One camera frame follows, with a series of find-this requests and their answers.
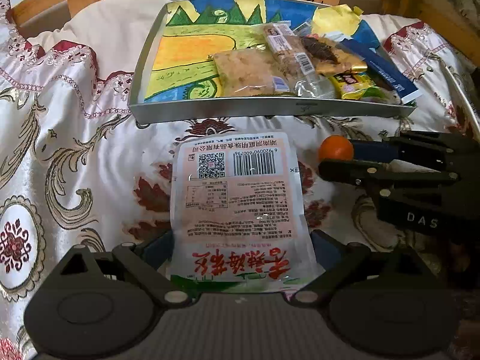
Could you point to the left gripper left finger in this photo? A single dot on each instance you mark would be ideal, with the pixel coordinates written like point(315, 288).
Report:
point(141, 263)

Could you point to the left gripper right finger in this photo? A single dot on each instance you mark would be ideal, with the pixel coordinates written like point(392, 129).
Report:
point(342, 263)

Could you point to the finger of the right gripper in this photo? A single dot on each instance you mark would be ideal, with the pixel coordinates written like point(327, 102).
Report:
point(415, 147)
point(402, 175)

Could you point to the small orange mandarin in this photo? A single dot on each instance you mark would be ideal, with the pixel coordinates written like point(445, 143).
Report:
point(337, 148)

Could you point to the yellow green biscuit packet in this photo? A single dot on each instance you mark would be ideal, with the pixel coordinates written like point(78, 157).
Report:
point(356, 86)

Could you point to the gold foil snack packet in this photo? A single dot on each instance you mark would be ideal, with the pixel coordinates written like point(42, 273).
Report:
point(329, 59)

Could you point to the white pink snack bag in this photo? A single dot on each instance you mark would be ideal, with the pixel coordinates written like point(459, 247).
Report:
point(237, 215)

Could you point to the blue white snack box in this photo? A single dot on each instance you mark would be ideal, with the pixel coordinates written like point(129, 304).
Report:
point(397, 81)

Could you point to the clear brown pastry packet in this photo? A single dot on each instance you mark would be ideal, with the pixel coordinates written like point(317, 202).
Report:
point(295, 64)

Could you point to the beige cracker snack bag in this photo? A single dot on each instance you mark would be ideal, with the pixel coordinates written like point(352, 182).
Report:
point(249, 72)

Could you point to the floral satin bed cover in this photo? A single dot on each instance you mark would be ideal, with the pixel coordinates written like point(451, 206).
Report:
point(76, 167)

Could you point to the grey metal tray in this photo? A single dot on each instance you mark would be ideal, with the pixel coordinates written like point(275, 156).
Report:
point(270, 105)

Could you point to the dinosaur drawing tray liner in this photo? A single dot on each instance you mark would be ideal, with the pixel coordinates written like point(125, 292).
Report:
point(191, 31)

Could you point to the cream pillow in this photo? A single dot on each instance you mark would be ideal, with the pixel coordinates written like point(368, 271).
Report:
point(116, 30)

